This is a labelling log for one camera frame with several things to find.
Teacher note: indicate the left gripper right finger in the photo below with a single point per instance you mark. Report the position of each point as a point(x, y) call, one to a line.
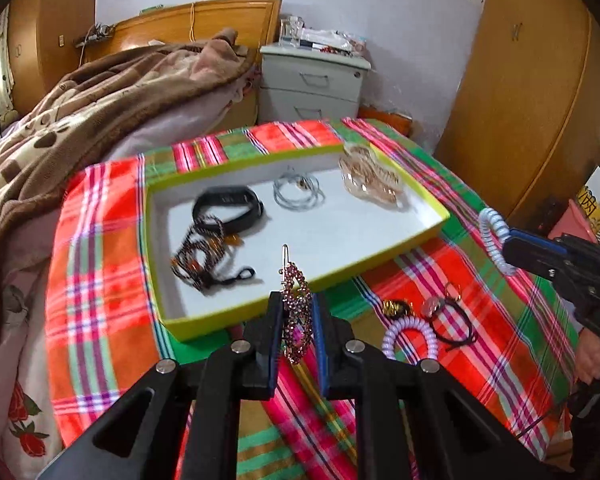
point(336, 377)

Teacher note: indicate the pink rhinestone hair clip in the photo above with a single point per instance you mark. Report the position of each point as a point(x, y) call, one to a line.
point(297, 303)

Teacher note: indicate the floral bed sheet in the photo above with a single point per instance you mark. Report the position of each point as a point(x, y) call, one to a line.
point(29, 436)

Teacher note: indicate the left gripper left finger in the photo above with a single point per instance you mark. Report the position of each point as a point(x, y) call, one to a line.
point(264, 333)

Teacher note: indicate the black fitness band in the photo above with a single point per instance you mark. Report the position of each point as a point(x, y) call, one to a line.
point(226, 210)

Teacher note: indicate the yellow-green shallow cardboard box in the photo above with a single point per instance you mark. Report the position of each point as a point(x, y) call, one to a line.
point(340, 237)

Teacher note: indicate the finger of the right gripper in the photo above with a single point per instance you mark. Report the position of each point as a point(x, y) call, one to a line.
point(537, 259)
point(537, 241)

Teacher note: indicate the clear glass cup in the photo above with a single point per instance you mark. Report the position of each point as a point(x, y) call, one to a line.
point(290, 29)

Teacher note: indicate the brown patterned blanket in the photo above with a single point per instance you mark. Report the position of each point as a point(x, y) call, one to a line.
point(97, 106)

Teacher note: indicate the tall wooden corner cabinet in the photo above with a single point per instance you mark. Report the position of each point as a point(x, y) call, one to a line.
point(41, 38)

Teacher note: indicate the wooden wardrobe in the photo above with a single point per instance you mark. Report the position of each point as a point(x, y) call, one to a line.
point(524, 131)

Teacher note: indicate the right hand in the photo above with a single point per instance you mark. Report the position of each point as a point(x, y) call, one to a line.
point(588, 357)

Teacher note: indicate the translucent pink hair claw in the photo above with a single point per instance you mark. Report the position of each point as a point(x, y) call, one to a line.
point(365, 176)

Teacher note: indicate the wooden headboard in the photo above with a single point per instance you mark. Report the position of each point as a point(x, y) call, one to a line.
point(255, 21)

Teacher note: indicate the grey bedside drawer cabinet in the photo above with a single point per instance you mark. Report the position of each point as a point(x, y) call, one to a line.
point(304, 84)

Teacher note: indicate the clutter on nightstand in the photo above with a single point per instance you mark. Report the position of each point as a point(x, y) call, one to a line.
point(333, 41)

